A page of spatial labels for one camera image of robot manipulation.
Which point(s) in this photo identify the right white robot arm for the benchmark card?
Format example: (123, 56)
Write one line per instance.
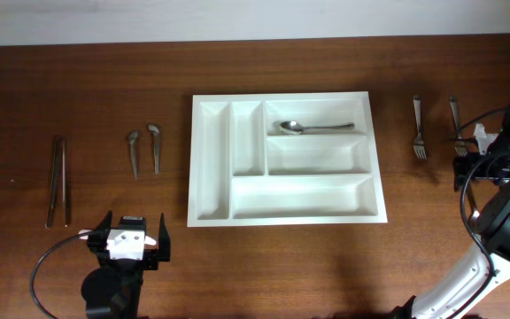
(486, 265)

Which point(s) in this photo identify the left small steel spoon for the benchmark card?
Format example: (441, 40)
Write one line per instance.
(132, 140)

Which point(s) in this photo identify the steel fork farther right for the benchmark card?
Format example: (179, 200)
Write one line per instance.
(459, 144)

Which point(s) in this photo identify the steel fork nearer tray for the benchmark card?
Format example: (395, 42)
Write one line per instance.
(418, 142)

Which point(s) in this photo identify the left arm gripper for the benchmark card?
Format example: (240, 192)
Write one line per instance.
(152, 255)

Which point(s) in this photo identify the right small steel spoon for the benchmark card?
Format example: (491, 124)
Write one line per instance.
(155, 132)

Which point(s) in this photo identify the right steel chopstick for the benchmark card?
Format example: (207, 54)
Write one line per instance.
(65, 205)

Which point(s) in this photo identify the small steel spoon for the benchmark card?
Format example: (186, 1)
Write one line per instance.
(132, 140)
(155, 132)

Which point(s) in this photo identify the white plastic cutlery tray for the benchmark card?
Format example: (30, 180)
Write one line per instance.
(245, 172)

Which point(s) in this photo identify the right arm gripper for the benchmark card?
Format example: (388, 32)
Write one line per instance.
(459, 167)

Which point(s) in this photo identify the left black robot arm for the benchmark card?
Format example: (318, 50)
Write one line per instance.
(113, 290)

